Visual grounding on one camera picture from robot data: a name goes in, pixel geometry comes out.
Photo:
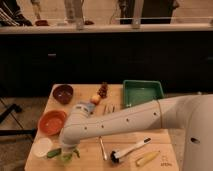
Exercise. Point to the green pepper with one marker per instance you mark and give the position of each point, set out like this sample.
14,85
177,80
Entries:
57,151

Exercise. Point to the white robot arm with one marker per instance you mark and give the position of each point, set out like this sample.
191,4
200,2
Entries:
193,113

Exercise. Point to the red grape bunch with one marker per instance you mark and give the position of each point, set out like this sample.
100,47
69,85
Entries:
102,92

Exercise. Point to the small yellow fruit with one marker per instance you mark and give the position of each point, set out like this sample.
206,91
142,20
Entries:
95,99

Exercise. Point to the wooden block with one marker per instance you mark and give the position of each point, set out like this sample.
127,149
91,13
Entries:
110,108

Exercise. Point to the blue sponge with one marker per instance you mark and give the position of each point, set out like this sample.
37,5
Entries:
89,105

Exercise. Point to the green plastic tray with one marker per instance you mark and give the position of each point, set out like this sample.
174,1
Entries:
141,91

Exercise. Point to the dark brown bowl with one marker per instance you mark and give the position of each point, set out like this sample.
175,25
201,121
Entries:
63,94

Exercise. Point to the orange bowl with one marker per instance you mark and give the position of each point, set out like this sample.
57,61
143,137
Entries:
52,122

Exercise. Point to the silver fork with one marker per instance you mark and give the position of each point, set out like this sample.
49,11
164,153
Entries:
104,154

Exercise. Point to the black white brush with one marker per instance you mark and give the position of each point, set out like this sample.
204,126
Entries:
115,156

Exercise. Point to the yellow corn cob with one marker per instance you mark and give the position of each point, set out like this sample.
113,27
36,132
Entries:
146,158

